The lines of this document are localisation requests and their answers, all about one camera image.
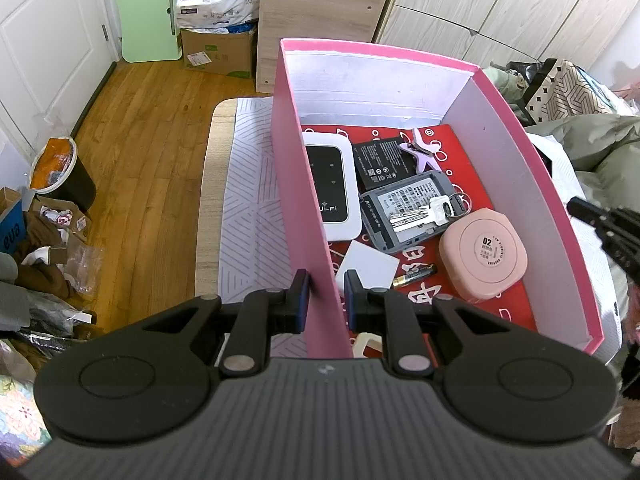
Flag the pink rounded case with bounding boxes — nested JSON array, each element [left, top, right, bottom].
[[439, 208, 528, 303]]

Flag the black and white patterned bag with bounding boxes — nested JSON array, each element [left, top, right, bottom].
[[524, 57, 632, 127]]

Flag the grey labelled router cover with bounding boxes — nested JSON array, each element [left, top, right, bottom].
[[360, 171, 458, 255]]

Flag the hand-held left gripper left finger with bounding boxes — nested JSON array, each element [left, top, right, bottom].
[[141, 268, 311, 378]]

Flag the pink hair clip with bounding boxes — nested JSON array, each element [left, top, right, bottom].
[[397, 129, 443, 173]]

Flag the white door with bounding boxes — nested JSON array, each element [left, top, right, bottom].
[[0, 0, 119, 133]]

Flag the black and gold battery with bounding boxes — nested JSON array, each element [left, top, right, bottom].
[[391, 263, 438, 289]]

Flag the brown cloth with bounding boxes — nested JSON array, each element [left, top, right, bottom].
[[12, 209, 77, 302]]

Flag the floral cloth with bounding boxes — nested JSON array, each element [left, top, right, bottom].
[[0, 374, 54, 467]]

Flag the white square card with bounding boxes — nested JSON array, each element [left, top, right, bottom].
[[335, 239, 401, 291]]

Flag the pink cardboard box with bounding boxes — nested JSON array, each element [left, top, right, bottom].
[[271, 37, 606, 361]]

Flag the white pocket router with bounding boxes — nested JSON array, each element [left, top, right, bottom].
[[302, 132, 362, 240]]

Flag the pale green cloth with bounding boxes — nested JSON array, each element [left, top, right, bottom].
[[482, 64, 532, 107]]

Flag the olive green quilt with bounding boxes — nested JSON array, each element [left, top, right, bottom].
[[525, 112, 640, 206]]

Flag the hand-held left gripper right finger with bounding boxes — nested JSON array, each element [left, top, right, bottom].
[[344, 269, 506, 380]]

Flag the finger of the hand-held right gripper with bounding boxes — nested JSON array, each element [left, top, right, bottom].
[[566, 196, 640, 287]]

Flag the black trash bin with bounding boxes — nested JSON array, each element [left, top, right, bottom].
[[29, 136, 97, 212]]

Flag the wooden cabinet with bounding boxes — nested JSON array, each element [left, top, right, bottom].
[[255, 0, 390, 95]]

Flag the bunch of silver keys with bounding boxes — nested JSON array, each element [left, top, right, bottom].
[[389, 192, 473, 233]]

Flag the blue cardboard box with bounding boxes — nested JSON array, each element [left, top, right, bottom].
[[0, 187, 32, 261]]

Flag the white patterned table mat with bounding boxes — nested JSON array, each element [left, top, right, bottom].
[[216, 96, 313, 361]]

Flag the pack of tissue paper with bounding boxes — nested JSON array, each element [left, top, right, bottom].
[[175, 0, 259, 36]]

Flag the brown cardboard box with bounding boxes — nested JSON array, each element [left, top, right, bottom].
[[180, 25, 259, 80]]

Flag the beige plastic hook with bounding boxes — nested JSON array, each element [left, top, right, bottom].
[[352, 332, 386, 359]]

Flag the green folding board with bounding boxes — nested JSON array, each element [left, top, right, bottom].
[[110, 0, 182, 64]]

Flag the clear plastic bag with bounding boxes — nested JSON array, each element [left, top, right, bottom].
[[64, 232, 107, 297]]

